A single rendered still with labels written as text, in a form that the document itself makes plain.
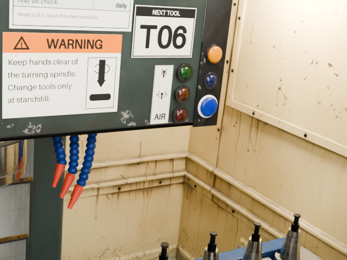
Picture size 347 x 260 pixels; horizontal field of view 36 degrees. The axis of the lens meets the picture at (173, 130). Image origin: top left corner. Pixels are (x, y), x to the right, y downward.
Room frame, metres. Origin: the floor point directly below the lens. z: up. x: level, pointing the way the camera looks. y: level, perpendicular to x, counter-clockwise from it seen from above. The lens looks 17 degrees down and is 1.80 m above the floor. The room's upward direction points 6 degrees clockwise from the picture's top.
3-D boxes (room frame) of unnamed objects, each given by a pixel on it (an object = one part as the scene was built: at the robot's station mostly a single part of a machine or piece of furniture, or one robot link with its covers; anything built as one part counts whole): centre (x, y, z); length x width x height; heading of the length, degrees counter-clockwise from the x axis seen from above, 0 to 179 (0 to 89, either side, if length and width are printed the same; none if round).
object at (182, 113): (0.76, -0.01, 1.60); 0.02 x 0.01 x 0.02; 124
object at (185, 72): (0.76, -0.01, 1.66); 0.02 x 0.01 x 0.02; 124
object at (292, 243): (1.04, -0.28, 1.26); 0.04 x 0.04 x 0.07
